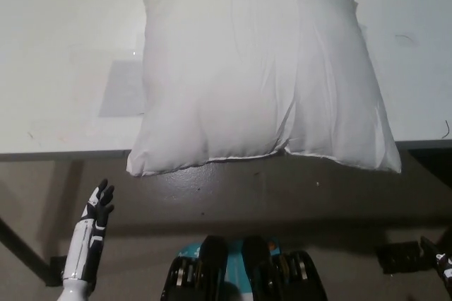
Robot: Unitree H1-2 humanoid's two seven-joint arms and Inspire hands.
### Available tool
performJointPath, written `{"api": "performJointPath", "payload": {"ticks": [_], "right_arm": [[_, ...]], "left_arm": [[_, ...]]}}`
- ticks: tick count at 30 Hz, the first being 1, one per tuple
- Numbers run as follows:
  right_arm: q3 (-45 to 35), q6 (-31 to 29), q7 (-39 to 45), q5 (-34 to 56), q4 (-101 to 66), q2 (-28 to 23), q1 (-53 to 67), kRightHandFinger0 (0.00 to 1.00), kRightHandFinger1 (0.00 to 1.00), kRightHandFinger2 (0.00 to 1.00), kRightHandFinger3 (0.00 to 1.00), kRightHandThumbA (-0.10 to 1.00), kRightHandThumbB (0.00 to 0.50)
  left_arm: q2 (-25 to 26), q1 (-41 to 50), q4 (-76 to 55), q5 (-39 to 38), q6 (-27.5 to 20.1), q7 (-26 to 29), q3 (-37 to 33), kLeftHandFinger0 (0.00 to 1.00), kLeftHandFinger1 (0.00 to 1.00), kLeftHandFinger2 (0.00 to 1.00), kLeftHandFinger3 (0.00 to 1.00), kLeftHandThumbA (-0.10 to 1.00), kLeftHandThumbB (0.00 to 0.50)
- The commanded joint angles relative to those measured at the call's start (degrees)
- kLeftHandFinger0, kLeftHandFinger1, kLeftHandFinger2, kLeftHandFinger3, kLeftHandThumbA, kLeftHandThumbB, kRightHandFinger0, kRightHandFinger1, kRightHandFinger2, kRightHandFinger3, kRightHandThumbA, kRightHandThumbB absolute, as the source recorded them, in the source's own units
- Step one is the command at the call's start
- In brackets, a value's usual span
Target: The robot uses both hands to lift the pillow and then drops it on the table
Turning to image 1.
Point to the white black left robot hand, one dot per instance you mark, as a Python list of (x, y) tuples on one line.
[(86, 241)]

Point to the black teal robot torso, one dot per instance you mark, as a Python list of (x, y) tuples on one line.
[(243, 272)]

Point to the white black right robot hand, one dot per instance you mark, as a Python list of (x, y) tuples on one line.
[(443, 272)]

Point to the thin dark thread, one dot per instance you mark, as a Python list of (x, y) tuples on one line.
[(447, 129), (405, 36)]

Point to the white square pillow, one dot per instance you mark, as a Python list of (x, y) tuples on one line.
[(254, 78)]

